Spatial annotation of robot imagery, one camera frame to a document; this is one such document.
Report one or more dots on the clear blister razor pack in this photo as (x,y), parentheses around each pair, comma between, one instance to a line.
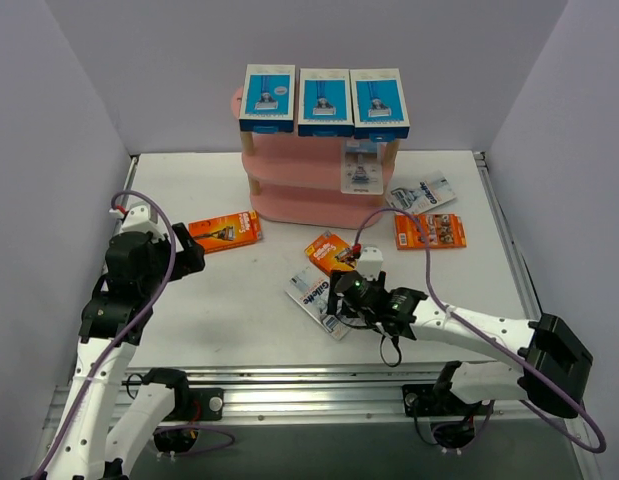
(361,168)

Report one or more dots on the white gillette pack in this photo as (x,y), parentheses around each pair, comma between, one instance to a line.
(423,195)
(309,288)

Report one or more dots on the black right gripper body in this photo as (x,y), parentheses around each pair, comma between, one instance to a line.
(334,300)

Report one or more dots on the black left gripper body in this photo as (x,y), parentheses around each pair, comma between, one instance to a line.
(184,248)

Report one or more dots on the orange razor cartridge box right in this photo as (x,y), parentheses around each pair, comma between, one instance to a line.
(443,231)

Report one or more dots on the blue Harry's box front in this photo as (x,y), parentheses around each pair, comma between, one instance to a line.
(325,104)

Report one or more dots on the pink three-tier shelf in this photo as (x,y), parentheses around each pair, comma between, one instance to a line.
(295,179)

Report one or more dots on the orange Gillette Fusion box left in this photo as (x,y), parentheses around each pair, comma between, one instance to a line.
(227,232)

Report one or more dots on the orange Gillette box centre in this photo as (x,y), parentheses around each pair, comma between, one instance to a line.
(330,253)

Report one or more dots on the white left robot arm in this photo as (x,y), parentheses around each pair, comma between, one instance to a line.
(88,444)

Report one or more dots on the blue Harry's razor box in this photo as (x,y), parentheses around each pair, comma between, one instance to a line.
(379,106)

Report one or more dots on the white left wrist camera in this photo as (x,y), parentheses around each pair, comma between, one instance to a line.
(139,218)

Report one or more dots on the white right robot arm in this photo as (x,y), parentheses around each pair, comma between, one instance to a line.
(554,364)

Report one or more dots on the aluminium front rail frame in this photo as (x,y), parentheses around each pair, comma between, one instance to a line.
(233,325)

